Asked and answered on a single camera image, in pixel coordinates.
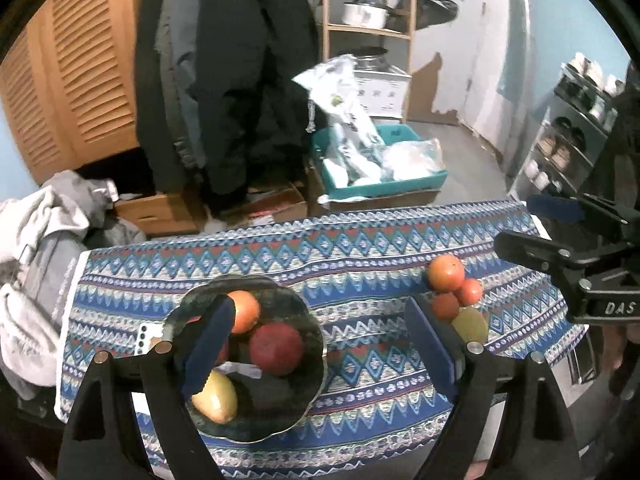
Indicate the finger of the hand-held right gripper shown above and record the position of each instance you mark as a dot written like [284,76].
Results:
[540,252]
[555,207]

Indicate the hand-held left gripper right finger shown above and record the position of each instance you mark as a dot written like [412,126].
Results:
[430,347]

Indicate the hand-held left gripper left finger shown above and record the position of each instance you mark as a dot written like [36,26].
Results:
[210,347]

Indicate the red apple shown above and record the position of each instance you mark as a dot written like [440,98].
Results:
[223,353]
[276,349]

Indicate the large orange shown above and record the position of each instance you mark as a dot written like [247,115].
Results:
[246,312]
[446,272]

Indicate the green glass bowl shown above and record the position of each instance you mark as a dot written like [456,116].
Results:
[282,410]

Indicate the person's right hand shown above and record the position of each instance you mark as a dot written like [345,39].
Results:
[617,347]

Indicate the white shoe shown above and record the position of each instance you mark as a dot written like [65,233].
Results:
[532,169]
[542,179]

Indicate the small orange tomato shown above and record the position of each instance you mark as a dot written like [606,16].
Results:
[444,306]

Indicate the brown shoe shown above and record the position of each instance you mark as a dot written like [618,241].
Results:
[546,146]
[561,156]

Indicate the white smartphone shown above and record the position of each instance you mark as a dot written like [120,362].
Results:
[149,340]

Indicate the small red tomato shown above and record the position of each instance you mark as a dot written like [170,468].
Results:
[471,291]

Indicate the shoe rack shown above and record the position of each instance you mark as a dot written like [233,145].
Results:
[575,105]

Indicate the blue patterned tablecloth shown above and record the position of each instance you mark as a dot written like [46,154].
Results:
[350,270]

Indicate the wooden drawer box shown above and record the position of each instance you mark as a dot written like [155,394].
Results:
[155,212]

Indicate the grey garment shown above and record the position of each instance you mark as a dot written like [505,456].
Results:
[120,232]

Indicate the clear plastic bag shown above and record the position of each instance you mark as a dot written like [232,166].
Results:
[415,160]

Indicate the white door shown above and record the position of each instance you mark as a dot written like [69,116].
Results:
[500,70]

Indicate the flat cardboard box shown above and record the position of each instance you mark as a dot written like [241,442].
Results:
[270,207]

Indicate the teal plastic bin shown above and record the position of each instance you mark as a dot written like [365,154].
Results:
[380,191]

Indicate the grey printed bag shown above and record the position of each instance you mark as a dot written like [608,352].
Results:
[50,280]

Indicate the white patterned storage box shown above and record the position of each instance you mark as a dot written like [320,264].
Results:
[382,92]

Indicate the white garment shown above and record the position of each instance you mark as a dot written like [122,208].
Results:
[30,220]

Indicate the wooden shelf unit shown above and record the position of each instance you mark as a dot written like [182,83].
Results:
[412,35]

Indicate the grey green backpack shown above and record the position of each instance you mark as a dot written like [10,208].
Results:
[435,10]

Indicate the dark glass pot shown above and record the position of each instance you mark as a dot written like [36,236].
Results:
[374,57]

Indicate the white printed rice bag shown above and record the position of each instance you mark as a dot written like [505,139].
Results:
[340,100]

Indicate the black jacket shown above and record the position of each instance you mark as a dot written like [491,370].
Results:
[240,85]

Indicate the metal pot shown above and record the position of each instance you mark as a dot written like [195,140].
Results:
[365,14]

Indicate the wooden louvered wardrobe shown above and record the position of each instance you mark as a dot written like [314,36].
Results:
[75,75]

